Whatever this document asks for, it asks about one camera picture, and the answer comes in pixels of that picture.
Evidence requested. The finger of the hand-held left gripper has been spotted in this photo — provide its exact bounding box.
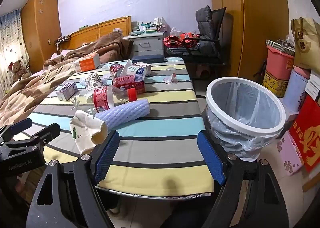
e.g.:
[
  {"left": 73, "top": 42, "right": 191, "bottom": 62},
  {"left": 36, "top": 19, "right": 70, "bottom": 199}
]
[
  {"left": 15, "top": 123, "right": 61, "bottom": 148},
  {"left": 0, "top": 118, "right": 33, "bottom": 142}
]

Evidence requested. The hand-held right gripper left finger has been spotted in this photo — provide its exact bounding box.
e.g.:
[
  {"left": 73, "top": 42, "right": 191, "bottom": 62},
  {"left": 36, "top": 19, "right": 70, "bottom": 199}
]
[{"left": 26, "top": 130, "right": 120, "bottom": 228}]

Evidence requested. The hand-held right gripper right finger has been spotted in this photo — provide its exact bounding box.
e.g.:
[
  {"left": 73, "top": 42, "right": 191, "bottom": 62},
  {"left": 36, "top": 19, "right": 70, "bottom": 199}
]
[{"left": 197, "top": 130, "right": 298, "bottom": 228}]

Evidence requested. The white trash bin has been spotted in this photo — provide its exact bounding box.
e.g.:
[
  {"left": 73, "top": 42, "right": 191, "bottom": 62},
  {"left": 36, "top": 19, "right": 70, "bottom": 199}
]
[{"left": 205, "top": 77, "right": 286, "bottom": 141}]

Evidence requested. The patterned paper cup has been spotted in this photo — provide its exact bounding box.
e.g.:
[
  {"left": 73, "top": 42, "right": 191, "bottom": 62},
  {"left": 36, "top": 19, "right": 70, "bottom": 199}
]
[{"left": 85, "top": 73, "right": 104, "bottom": 91}]

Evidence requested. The red can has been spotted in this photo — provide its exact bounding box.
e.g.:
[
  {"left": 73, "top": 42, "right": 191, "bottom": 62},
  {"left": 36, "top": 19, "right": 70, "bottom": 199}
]
[{"left": 109, "top": 63, "right": 125, "bottom": 79}]

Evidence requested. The clear plastic bin liner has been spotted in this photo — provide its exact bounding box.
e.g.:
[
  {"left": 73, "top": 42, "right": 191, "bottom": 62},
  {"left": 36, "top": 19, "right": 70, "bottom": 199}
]
[{"left": 205, "top": 81, "right": 283, "bottom": 162}]

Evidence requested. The crumpled white paper cup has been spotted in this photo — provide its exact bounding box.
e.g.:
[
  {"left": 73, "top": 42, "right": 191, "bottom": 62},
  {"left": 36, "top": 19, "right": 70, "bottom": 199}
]
[{"left": 69, "top": 110, "right": 108, "bottom": 155}]

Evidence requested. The brown blanket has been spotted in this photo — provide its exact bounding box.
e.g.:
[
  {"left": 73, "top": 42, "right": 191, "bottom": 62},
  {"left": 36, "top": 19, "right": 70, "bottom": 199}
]
[{"left": 0, "top": 32, "right": 134, "bottom": 127}]

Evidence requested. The lavender foam net sleeve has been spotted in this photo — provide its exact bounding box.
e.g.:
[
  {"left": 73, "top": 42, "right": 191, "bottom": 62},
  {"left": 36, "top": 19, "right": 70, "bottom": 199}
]
[{"left": 94, "top": 99, "right": 151, "bottom": 131}]

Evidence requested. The small purple carton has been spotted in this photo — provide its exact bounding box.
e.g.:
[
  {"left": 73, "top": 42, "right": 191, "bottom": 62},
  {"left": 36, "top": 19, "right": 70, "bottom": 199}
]
[{"left": 55, "top": 82, "right": 79, "bottom": 101}]

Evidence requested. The brown teddy bear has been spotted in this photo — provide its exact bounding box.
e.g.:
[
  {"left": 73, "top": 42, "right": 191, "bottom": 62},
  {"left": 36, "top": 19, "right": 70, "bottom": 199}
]
[{"left": 9, "top": 60, "right": 29, "bottom": 82}]

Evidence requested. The plastic bottle with red label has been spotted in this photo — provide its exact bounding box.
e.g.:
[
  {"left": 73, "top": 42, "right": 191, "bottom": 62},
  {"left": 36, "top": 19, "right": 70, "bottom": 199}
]
[{"left": 70, "top": 86, "right": 137, "bottom": 114}]

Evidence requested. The striped tablecloth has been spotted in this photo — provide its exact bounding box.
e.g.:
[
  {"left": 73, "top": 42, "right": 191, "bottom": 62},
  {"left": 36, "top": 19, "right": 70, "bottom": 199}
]
[{"left": 19, "top": 57, "right": 215, "bottom": 200}]

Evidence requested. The pink milk carton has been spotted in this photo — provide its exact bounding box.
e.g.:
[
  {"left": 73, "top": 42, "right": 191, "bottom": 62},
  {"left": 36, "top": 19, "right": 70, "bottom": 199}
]
[{"left": 112, "top": 74, "right": 146, "bottom": 94}]

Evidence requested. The orange and white box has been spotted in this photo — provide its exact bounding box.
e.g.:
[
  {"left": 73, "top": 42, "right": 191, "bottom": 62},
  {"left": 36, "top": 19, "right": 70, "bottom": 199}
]
[{"left": 74, "top": 53, "right": 101, "bottom": 74}]

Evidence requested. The pink floral box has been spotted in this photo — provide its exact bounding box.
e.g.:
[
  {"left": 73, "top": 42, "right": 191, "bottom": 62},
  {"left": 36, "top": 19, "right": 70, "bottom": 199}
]
[{"left": 276, "top": 131, "right": 305, "bottom": 176}]

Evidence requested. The patterned curtain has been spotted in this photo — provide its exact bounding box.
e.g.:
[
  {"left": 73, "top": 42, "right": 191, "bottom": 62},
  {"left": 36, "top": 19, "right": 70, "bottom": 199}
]
[{"left": 0, "top": 10, "right": 32, "bottom": 94}]

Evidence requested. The white and blue milk carton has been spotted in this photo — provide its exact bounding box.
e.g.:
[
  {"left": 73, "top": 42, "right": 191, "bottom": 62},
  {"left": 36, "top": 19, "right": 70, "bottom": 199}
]
[{"left": 117, "top": 59, "right": 152, "bottom": 77}]

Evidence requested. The power strip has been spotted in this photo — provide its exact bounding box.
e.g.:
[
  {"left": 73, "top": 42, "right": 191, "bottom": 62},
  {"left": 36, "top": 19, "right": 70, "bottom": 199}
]
[{"left": 54, "top": 35, "right": 70, "bottom": 45}]

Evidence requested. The small wooden wardrobe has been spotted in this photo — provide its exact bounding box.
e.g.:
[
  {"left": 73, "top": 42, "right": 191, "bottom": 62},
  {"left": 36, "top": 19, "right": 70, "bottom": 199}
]
[{"left": 20, "top": 0, "right": 62, "bottom": 74}]

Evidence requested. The yellow patterned tin box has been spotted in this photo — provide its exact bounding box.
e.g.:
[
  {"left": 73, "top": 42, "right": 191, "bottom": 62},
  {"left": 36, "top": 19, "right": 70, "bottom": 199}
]
[{"left": 262, "top": 70, "right": 290, "bottom": 98}]

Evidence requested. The red gift box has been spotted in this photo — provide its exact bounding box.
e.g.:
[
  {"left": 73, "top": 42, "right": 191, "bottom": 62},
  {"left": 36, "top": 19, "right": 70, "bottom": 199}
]
[{"left": 289, "top": 96, "right": 320, "bottom": 173}]

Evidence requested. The dark blue case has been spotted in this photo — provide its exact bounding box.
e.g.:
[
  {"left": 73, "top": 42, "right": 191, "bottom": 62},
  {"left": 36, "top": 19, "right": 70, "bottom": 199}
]
[{"left": 131, "top": 55, "right": 165, "bottom": 64}]

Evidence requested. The black chair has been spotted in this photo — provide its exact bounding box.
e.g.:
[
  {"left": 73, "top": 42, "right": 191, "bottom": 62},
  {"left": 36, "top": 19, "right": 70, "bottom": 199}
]
[{"left": 165, "top": 7, "right": 227, "bottom": 79}]

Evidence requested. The lavender cylinder box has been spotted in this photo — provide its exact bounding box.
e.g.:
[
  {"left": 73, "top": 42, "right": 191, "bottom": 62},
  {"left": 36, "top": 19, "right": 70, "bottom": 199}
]
[{"left": 282, "top": 67, "right": 310, "bottom": 112}]

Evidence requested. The pink storage bin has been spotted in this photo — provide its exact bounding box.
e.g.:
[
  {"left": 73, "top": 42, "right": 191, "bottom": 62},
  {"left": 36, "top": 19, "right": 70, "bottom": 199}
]
[{"left": 265, "top": 45, "right": 295, "bottom": 81}]

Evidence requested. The wooden bed headboard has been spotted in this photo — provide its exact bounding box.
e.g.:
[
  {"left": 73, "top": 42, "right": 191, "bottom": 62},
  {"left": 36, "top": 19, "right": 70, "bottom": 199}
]
[{"left": 59, "top": 16, "right": 132, "bottom": 51}]

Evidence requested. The grey nightstand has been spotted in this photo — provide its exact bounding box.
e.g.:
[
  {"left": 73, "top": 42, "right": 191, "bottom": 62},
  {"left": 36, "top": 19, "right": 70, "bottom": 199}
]
[{"left": 124, "top": 31, "right": 165, "bottom": 59}]

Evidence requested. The red striped bag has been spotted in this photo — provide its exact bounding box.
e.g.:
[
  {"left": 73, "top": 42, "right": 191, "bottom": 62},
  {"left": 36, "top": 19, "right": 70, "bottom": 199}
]
[{"left": 164, "top": 32, "right": 200, "bottom": 50}]

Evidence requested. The stack of white boxes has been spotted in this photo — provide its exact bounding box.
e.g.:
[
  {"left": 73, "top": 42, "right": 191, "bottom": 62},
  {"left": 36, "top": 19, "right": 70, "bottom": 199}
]
[{"left": 304, "top": 71, "right": 320, "bottom": 99}]

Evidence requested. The striped box lid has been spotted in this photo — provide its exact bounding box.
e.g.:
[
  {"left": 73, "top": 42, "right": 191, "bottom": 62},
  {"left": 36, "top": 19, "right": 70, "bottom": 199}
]
[{"left": 265, "top": 40, "right": 295, "bottom": 56}]

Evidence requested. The pile of small boxes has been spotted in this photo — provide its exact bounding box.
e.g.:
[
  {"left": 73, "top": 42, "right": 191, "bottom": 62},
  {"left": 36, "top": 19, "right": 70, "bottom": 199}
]
[{"left": 132, "top": 17, "right": 167, "bottom": 34}]

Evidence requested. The grey cushion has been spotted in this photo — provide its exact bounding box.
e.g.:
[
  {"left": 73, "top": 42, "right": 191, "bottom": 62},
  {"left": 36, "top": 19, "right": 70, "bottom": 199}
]
[{"left": 195, "top": 6, "right": 219, "bottom": 41}]

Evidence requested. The large wooden wardrobe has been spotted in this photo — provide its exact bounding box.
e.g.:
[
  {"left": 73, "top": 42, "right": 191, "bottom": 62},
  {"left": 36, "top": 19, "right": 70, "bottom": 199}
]
[{"left": 209, "top": 0, "right": 292, "bottom": 79}]

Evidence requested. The brown paper bag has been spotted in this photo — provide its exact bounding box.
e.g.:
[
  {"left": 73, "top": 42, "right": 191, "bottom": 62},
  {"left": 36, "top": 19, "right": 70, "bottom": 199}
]
[{"left": 291, "top": 17, "right": 320, "bottom": 71}]

